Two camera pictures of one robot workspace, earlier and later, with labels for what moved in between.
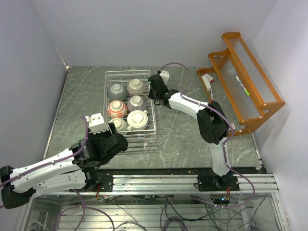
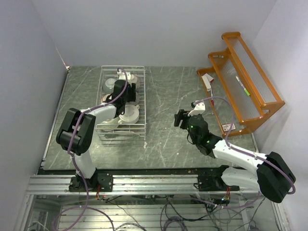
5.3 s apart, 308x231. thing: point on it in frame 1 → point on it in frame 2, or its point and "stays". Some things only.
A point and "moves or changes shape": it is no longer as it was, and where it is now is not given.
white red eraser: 207,80 stays
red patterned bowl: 117,109 moves or changes shape
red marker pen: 211,95 stays
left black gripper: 93,136 → 132,90
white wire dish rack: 128,106 moves or changes shape
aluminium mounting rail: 174,184 stays
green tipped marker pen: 245,90 stays
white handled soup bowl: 137,120 → 131,115
